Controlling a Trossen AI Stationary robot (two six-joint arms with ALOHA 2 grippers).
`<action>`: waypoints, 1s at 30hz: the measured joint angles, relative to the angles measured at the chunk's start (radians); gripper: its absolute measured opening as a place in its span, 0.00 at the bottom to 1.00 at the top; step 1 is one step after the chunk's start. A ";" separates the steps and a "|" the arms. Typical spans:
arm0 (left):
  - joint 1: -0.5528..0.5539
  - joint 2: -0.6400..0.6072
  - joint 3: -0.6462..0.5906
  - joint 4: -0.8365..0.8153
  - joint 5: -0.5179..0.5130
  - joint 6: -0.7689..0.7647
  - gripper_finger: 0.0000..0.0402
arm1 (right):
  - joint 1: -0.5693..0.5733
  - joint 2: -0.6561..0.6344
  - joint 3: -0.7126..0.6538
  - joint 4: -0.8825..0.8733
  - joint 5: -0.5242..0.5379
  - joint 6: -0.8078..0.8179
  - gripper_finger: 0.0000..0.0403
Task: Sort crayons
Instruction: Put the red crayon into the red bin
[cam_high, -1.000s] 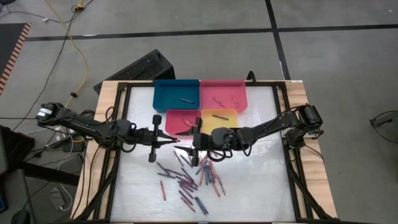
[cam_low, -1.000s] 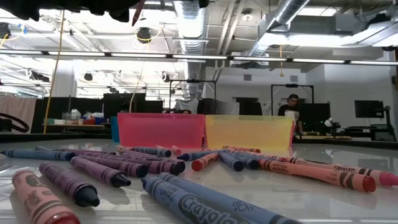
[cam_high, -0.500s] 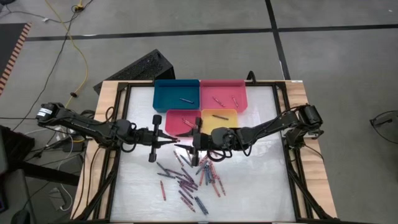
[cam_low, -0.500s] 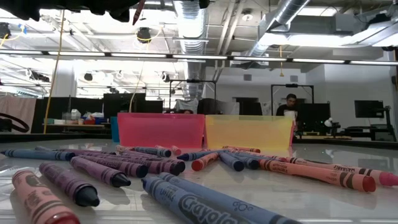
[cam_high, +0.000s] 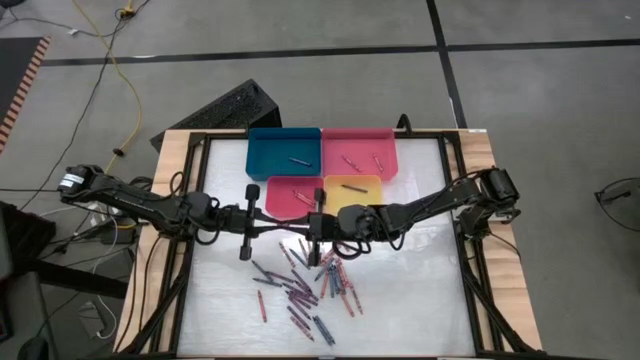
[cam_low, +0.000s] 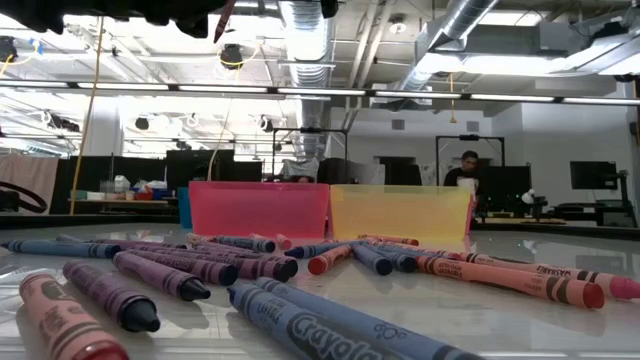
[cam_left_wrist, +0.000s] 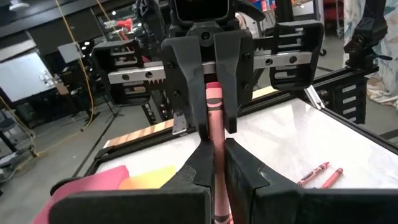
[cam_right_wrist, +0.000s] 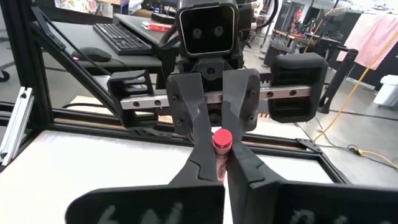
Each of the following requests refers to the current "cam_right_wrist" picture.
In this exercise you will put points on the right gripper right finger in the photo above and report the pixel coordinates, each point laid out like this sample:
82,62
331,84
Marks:
311,205

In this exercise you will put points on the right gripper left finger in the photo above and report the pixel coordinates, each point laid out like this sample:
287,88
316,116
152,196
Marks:
140,205

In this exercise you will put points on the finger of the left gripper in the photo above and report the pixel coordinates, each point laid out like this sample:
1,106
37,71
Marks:
239,99
186,102

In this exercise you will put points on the red crayon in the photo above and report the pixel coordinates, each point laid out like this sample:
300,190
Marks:
222,138

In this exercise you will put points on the black floor stand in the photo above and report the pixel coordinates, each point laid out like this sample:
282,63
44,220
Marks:
339,81

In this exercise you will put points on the red flat packet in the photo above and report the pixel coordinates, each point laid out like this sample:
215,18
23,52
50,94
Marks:
157,27

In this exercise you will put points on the pink cloth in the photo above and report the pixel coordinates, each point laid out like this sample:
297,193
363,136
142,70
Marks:
370,37

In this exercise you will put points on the black keyboard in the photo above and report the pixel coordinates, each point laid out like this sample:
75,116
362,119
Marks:
121,39

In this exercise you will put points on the white waste bin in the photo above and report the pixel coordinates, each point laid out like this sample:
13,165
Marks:
387,91

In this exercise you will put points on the black computer mouse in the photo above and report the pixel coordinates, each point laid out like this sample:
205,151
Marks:
91,54

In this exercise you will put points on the black desk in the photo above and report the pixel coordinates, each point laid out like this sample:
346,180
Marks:
77,34

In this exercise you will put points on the floral patterned cloth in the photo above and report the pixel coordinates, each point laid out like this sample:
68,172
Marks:
81,6

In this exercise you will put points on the silver aluminium extrusion bar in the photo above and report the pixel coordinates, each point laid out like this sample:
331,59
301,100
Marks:
17,124

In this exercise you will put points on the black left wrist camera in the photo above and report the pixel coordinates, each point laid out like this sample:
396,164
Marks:
206,29

